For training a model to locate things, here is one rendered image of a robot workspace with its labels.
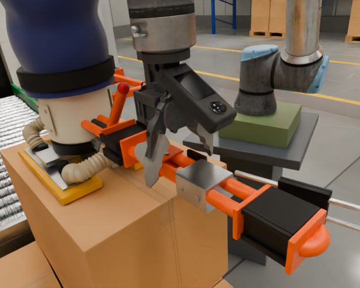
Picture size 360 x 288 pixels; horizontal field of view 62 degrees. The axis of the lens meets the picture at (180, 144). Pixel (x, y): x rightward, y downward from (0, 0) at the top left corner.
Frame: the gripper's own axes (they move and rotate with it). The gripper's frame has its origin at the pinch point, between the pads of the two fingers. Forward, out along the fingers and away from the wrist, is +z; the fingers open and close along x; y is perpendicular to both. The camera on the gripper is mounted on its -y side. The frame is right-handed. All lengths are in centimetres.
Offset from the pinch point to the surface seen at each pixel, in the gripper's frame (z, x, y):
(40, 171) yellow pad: 10.5, 14.8, 40.3
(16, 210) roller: 54, 20, 98
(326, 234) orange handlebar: -1.2, -1.2, -23.7
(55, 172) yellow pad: 10.0, 12.4, 35.4
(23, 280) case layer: 53, 28, 55
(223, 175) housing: -2.0, -1.3, -7.7
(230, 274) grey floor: 107, -55, 39
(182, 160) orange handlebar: -1.1, -0.9, 1.5
